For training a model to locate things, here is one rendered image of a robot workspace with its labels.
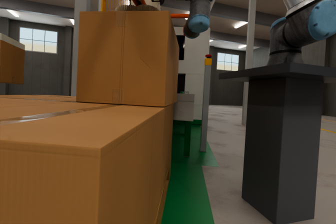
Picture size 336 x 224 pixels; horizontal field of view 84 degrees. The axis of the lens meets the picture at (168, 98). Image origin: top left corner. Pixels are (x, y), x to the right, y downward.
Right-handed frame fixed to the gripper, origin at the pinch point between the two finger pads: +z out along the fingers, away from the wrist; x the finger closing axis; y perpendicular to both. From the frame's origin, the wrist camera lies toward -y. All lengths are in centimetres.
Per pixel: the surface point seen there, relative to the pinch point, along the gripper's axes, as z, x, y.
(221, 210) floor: -51, -107, 18
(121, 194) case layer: -20, -62, -56
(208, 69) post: -50, -18, 119
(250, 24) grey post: -158, 116, 345
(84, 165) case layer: -18, -55, -63
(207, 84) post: -49, -34, 119
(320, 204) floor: -111, -106, 36
